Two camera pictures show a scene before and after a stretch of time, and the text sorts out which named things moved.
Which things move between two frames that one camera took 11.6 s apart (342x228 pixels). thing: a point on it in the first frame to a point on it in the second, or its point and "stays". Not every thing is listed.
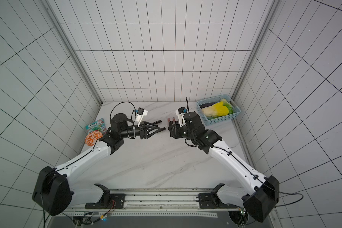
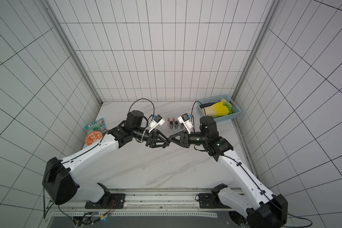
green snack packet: (99, 126) stays
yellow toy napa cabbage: (216, 109) stays
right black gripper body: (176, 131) to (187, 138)
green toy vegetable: (228, 105) stays
